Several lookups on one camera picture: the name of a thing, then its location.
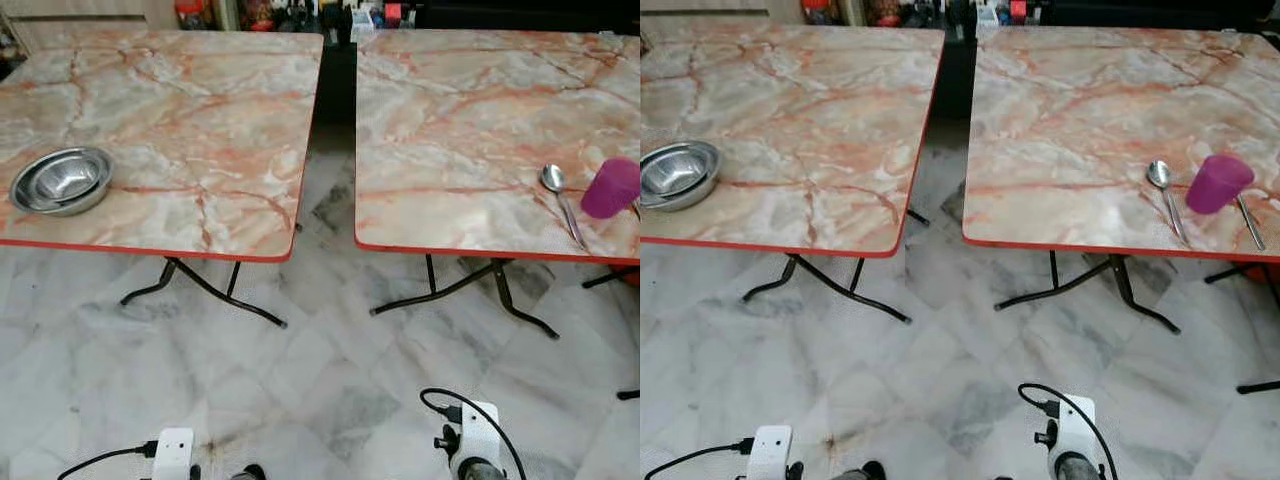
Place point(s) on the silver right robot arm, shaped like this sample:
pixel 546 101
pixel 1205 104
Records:
pixel 1080 470
pixel 480 472

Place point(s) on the black robot foot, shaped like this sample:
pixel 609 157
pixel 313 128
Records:
pixel 248 473
pixel 860 471

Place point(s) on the black metal stand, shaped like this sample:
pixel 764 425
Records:
pixel 1260 387
pixel 610 278
pixel 1235 272

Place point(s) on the steel spoon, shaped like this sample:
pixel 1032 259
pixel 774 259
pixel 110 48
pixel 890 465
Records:
pixel 1159 174
pixel 552 178

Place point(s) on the steel utensil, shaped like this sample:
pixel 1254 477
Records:
pixel 1250 225

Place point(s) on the large steel bowl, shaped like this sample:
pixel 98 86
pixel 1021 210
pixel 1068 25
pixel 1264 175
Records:
pixel 60 208
pixel 690 200

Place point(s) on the purple plastic cup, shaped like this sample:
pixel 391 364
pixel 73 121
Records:
pixel 610 190
pixel 1218 186

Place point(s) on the marble pattern folding table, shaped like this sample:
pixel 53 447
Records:
pixel 460 120
pixel 200 120
pixel 1080 110
pixel 800 110

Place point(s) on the small steel bowl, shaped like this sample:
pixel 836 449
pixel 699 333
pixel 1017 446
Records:
pixel 68 178
pixel 672 172

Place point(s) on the blue white box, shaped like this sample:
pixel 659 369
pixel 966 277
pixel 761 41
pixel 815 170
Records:
pixel 988 14
pixel 366 18

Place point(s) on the small red item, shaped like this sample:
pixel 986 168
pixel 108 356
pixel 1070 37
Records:
pixel 1019 10
pixel 393 12

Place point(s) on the beige wooden cabinet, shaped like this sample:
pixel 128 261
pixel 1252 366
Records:
pixel 80 25
pixel 720 15

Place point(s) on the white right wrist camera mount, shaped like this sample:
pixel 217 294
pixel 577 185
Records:
pixel 480 430
pixel 1078 425

